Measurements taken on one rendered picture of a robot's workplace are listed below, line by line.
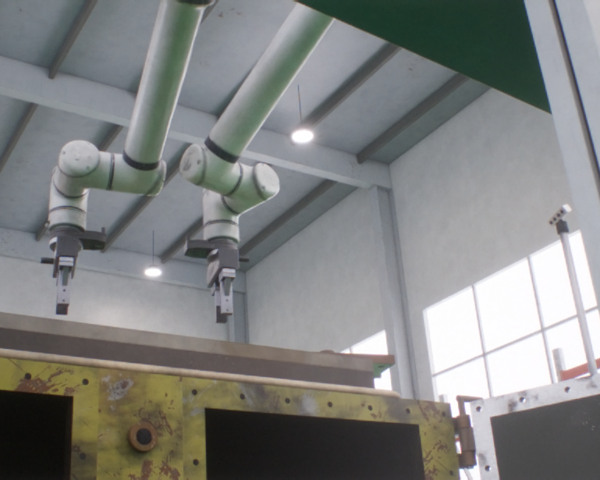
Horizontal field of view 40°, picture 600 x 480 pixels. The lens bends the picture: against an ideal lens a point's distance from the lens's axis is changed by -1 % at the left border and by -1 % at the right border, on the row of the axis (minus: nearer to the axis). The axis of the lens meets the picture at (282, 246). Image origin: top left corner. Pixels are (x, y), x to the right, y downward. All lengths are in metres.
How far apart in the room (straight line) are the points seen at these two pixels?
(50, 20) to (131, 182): 10.97
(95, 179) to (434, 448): 0.95
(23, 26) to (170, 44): 11.31
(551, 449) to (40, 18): 11.58
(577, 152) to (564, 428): 1.14
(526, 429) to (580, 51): 1.19
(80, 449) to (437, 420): 0.81
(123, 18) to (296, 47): 10.89
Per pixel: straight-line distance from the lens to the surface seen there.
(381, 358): 1.96
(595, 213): 0.72
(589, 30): 0.78
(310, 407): 1.69
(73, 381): 1.49
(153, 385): 1.54
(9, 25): 13.01
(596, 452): 1.79
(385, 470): 1.93
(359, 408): 1.76
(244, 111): 1.83
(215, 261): 1.97
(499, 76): 1.10
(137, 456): 1.50
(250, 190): 1.94
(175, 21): 1.67
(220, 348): 1.71
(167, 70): 1.73
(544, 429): 1.83
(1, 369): 1.47
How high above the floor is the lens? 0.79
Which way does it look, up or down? 25 degrees up
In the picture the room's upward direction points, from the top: 4 degrees counter-clockwise
